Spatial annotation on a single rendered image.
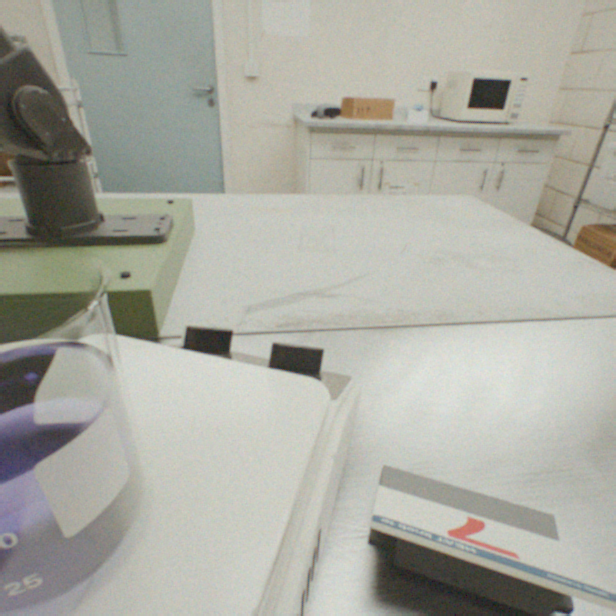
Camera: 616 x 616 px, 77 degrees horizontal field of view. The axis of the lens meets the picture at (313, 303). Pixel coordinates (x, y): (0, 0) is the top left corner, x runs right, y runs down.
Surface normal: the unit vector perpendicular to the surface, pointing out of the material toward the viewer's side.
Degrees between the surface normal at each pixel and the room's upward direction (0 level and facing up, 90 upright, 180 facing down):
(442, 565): 90
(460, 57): 90
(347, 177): 90
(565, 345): 0
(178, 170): 90
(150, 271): 0
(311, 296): 0
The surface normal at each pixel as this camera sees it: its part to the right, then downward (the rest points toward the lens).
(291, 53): 0.14, 0.50
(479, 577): -0.31, 0.46
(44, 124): 0.87, 0.27
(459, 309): 0.04, -0.87
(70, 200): 0.73, 0.36
